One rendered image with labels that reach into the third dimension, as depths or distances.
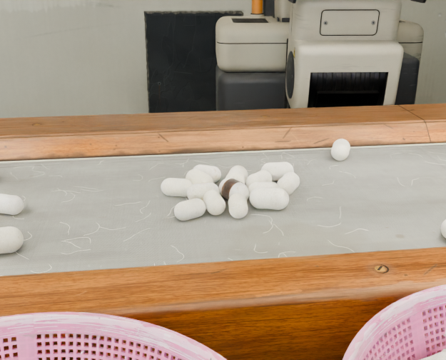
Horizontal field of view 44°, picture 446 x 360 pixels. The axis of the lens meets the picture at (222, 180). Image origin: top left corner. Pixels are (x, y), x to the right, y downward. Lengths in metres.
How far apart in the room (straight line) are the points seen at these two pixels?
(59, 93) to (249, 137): 2.09
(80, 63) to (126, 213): 2.18
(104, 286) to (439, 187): 0.38
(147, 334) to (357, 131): 0.48
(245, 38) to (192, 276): 1.11
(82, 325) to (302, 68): 0.91
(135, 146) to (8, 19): 2.09
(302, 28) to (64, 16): 1.64
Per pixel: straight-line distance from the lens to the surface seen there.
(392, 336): 0.35
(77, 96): 2.72
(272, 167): 0.59
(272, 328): 0.37
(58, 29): 2.68
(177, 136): 0.69
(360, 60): 1.19
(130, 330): 0.33
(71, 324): 0.34
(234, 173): 0.56
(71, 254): 0.47
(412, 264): 0.41
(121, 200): 0.56
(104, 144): 0.69
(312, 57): 1.17
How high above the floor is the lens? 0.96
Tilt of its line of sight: 22 degrees down
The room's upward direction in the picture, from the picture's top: straight up
